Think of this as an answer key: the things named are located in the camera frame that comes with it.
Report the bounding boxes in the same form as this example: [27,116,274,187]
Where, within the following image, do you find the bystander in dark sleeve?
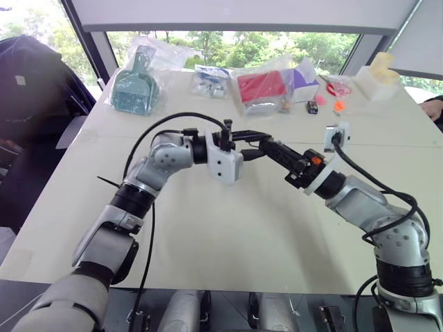
[419,93,443,133]

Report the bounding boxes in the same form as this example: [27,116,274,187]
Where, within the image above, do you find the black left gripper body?
[212,119,240,155]

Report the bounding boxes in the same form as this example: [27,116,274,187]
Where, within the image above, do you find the teal scoop in plastic bag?
[105,36,195,118]

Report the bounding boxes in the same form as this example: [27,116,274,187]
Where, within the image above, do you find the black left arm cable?
[123,111,233,326]

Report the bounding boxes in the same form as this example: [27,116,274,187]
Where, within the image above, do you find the dark jacket on chair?
[0,33,98,236]

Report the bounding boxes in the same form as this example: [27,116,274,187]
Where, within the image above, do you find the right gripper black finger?
[268,138,307,163]
[257,140,301,176]

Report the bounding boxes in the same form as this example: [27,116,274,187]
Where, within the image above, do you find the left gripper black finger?
[240,148,266,162]
[231,129,276,142]

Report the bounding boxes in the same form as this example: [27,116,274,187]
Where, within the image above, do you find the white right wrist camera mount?
[303,120,352,196]

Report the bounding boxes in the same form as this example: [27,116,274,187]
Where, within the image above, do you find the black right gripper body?
[284,148,326,190]

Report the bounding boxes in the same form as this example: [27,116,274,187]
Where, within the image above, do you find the grey flat chair panel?
[54,115,88,150]

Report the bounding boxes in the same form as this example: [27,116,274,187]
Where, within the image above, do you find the white and purple carton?
[280,57,320,104]

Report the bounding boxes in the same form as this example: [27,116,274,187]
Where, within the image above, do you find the bag of blue white parts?
[190,64,233,100]

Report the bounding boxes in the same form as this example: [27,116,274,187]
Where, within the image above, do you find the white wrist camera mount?
[204,128,245,187]
[303,120,352,196]

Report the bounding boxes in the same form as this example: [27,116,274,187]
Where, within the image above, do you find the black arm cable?
[331,133,432,332]
[123,111,233,326]

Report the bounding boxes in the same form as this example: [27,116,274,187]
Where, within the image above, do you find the grey rounded robot leg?
[159,289,206,332]
[256,292,299,332]

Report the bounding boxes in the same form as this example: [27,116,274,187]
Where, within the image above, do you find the red pack in clear wrap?
[230,55,295,119]

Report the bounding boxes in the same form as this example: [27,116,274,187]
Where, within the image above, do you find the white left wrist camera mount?
[204,128,245,187]

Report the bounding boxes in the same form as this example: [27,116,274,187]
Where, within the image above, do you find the red scissors in bag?
[320,74,354,97]

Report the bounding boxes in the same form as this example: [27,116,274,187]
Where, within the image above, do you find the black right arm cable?
[331,133,432,332]

